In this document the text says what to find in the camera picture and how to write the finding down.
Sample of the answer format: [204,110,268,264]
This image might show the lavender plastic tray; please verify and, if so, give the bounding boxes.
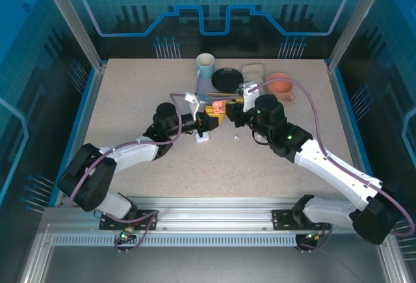
[196,77,241,101]

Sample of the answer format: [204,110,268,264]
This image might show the black round plate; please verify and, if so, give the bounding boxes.
[211,67,244,91]

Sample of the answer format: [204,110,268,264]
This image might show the orange ceramic cup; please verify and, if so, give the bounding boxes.
[266,72,296,102]

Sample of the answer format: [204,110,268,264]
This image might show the beige folded cloth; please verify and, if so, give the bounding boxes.
[242,63,265,84]

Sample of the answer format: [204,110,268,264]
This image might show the light blue mug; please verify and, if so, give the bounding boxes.
[196,53,216,81]

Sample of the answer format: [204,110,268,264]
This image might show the left connector with green light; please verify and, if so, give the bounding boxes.
[118,226,137,242]

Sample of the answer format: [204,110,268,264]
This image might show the connector with green light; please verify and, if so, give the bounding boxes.
[304,230,326,243]
[118,226,137,242]

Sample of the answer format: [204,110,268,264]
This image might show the right connector with green light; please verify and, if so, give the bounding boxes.
[304,230,326,243]

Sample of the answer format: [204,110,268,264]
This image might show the grey metal shelf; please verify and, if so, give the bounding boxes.
[42,247,391,283]

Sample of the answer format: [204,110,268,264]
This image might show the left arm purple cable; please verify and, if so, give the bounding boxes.
[68,92,188,254]

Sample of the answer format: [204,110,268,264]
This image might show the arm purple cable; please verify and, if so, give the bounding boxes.
[246,79,416,254]
[68,92,188,254]

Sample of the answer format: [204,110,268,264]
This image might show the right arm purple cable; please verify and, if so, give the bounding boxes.
[246,79,416,254]

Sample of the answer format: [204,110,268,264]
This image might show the aluminium table side rail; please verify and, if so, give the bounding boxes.
[53,61,107,208]
[326,61,384,208]

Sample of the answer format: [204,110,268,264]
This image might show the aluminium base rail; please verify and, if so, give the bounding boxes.
[61,196,373,232]

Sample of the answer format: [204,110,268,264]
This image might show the slotted metal cable duct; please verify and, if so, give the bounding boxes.
[51,234,300,248]

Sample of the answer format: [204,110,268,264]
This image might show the aluminium frame post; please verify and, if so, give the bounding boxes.
[326,0,382,71]
[36,0,107,71]

